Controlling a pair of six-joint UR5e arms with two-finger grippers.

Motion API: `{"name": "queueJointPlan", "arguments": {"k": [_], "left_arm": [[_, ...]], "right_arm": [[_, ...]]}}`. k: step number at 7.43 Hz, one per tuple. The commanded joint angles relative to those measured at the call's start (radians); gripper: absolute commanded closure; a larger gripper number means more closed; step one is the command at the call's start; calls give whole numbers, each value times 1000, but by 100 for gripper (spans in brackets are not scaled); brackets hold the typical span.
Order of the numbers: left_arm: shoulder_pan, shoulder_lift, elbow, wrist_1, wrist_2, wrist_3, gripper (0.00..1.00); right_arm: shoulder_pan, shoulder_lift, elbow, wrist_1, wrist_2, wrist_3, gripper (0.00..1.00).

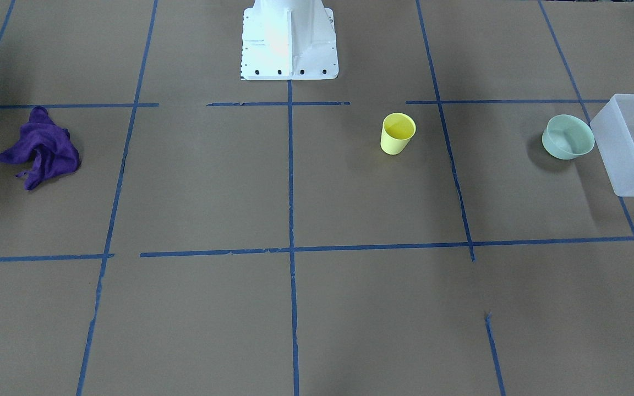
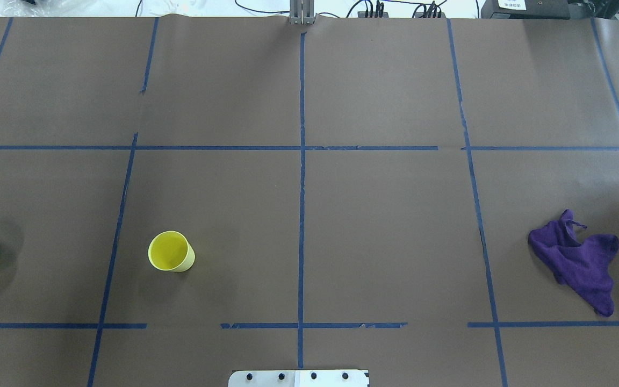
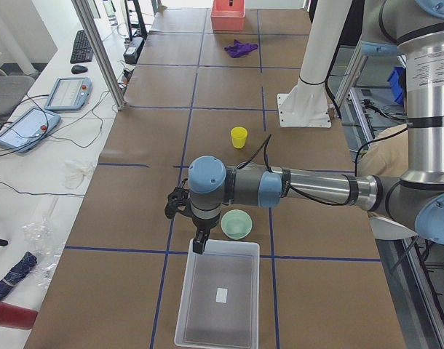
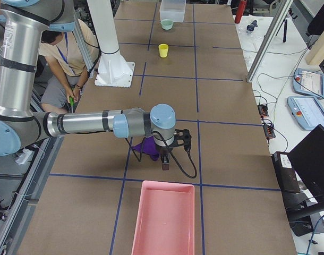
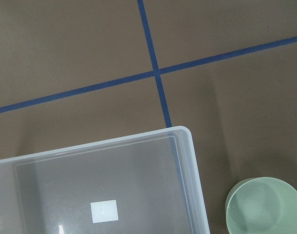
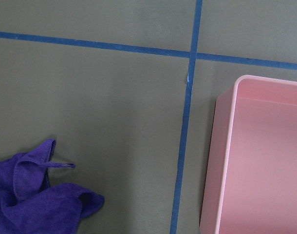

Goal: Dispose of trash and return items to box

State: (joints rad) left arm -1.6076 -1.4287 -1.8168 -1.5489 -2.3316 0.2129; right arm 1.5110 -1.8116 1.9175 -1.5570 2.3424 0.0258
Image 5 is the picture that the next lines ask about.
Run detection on light green bowl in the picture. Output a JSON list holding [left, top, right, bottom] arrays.
[[225, 177, 297, 234]]

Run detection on clear plastic storage box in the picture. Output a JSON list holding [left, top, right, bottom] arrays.
[[0, 126, 210, 234]]

